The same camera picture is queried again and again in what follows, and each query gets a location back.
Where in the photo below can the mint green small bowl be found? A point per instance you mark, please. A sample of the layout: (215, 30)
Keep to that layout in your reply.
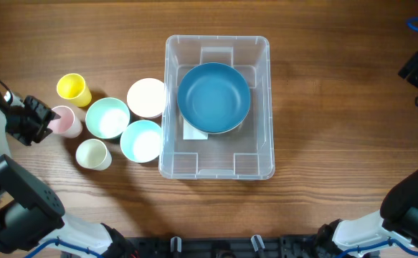
(107, 118)

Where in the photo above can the pale pink small bowl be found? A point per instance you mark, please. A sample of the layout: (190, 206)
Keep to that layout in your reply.
(146, 98)

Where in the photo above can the white label in container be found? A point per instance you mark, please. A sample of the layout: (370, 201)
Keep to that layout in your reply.
(191, 133)

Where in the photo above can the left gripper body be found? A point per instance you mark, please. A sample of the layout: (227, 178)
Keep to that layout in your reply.
(24, 124)

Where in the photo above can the pink plastic cup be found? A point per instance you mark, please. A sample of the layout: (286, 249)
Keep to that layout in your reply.
(67, 125)

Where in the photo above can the light blue small bowl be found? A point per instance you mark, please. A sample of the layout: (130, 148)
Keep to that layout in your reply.
(141, 141)

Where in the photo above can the dark blue bowl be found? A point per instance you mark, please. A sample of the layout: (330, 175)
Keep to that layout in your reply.
(214, 98)

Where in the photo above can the clear plastic storage container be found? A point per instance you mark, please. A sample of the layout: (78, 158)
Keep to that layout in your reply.
(246, 153)

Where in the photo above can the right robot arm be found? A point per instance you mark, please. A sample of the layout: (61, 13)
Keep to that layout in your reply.
(395, 224)

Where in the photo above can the cream plastic cup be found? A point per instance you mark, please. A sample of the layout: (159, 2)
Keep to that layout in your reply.
(93, 154)

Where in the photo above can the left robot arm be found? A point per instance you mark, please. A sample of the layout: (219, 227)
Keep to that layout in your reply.
(32, 217)

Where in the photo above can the yellow plastic cup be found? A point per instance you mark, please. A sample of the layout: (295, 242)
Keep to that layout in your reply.
(73, 87)

